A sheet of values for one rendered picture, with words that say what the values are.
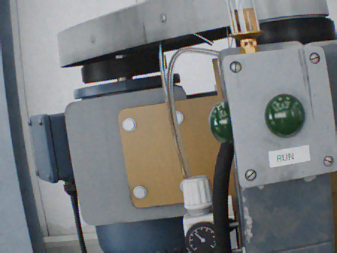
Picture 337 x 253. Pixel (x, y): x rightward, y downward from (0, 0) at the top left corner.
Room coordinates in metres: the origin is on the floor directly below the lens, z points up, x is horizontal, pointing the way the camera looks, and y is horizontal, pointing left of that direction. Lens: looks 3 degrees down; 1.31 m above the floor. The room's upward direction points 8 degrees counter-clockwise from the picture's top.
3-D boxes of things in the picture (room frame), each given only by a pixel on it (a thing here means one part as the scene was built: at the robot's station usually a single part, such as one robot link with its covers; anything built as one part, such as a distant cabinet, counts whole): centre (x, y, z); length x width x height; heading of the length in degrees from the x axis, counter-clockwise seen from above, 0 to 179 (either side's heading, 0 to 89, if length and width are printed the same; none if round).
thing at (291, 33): (0.70, -0.13, 1.35); 0.09 x 0.09 x 0.03
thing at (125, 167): (0.96, -0.01, 1.23); 0.28 x 0.07 x 0.16; 86
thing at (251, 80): (0.52, -0.08, 1.29); 0.08 x 0.05 x 0.09; 86
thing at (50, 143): (1.01, 0.15, 1.25); 0.10 x 0.08 x 0.12; 21
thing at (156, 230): (1.05, 0.05, 1.21); 0.15 x 0.15 x 0.25
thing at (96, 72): (1.05, 0.05, 1.35); 0.12 x 0.12 x 0.04
